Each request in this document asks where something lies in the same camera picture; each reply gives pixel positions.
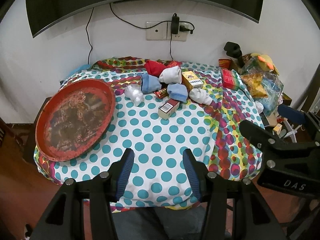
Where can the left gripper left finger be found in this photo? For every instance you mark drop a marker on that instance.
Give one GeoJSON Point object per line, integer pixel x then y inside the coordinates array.
{"type": "Point", "coordinates": [119, 173]}

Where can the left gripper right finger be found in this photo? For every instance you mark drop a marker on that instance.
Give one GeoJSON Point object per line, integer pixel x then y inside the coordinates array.
{"type": "Point", "coordinates": [197, 176]}

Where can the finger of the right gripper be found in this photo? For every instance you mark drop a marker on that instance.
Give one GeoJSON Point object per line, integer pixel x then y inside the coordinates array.
{"type": "Point", "coordinates": [257, 136]}

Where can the maroon cigarette box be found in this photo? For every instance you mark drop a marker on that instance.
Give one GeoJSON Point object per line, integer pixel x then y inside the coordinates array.
{"type": "Point", "coordinates": [167, 109]}

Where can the white sock front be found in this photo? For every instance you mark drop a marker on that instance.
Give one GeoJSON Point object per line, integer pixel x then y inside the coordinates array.
{"type": "Point", "coordinates": [200, 96]}

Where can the white sock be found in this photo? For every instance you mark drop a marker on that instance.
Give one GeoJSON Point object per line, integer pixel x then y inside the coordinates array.
{"type": "Point", "coordinates": [200, 96]}
{"type": "Point", "coordinates": [171, 75]}

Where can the light blue sock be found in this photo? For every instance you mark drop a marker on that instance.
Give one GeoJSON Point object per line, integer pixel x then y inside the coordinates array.
{"type": "Point", "coordinates": [177, 92]}
{"type": "Point", "coordinates": [149, 83]}

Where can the clear plastic sock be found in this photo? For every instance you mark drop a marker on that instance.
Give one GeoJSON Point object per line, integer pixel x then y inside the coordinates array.
{"type": "Point", "coordinates": [134, 93]}

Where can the red candy wrapper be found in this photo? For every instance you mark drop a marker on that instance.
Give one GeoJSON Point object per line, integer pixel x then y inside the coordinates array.
{"type": "Point", "coordinates": [160, 94]}

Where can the yellow medicine box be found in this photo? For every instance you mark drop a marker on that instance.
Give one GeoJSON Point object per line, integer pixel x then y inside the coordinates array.
{"type": "Point", "coordinates": [191, 81]}

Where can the red sock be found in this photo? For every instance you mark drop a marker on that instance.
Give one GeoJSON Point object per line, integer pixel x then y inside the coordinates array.
{"type": "Point", "coordinates": [154, 68]}
{"type": "Point", "coordinates": [173, 64]}

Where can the polka dot tablecloth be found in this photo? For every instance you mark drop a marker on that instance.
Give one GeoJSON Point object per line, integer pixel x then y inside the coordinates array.
{"type": "Point", "coordinates": [158, 177]}

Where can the pile of snack bags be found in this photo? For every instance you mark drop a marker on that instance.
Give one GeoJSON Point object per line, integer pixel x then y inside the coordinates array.
{"type": "Point", "coordinates": [261, 77]}

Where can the red green box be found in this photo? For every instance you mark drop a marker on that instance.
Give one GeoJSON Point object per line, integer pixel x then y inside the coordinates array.
{"type": "Point", "coordinates": [229, 80]}

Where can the round red tray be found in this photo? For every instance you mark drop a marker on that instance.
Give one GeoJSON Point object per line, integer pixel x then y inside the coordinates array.
{"type": "Point", "coordinates": [74, 119]}

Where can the black power adapter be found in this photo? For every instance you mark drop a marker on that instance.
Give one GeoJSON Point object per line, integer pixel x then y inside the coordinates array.
{"type": "Point", "coordinates": [175, 23]}

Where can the black clamp mount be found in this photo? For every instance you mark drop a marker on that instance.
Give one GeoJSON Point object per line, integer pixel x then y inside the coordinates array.
{"type": "Point", "coordinates": [233, 50]}

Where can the white wall socket plate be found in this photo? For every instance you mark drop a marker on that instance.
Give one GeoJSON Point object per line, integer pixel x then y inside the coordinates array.
{"type": "Point", "coordinates": [161, 32]}

